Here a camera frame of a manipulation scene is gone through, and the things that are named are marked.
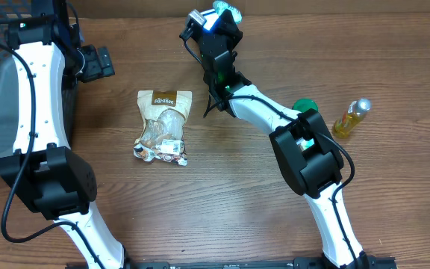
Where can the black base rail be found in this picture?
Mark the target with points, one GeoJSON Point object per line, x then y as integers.
{"type": "Point", "coordinates": [369, 262]}

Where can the teal snack packet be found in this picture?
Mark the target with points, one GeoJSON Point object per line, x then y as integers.
{"type": "Point", "coordinates": [221, 6]}

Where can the green lid white jar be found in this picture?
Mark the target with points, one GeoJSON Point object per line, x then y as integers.
{"type": "Point", "coordinates": [303, 105]}

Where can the yellow Vim liquid bottle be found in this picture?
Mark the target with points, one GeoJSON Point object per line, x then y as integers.
{"type": "Point", "coordinates": [354, 114]}

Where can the white barcode scanner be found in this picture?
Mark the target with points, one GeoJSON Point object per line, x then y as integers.
{"type": "Point", "coordinates": [211, 16]}

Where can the Kleenex tissue pack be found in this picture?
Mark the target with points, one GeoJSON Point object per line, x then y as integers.
{"type": "Point", "coordinates": [304, 144]}

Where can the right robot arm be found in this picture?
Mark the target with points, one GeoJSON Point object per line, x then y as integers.
{"type": "Point", "coordinates": [309, 160]}

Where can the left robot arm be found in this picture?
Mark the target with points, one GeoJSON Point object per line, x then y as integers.
{"type": "Point", "coordinates": [43, 172]}

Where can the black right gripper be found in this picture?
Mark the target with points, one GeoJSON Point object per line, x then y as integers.
{"type": "Point", "coordinates": [234, 34]}

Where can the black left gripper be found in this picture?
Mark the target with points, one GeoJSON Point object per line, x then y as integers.
{"type": "Point", "coordinates": [97, 69]}

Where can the beige Pantree snack pouch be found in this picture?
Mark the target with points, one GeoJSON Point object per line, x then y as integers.
{"type": "Point", "coordinates": [164, 116]}

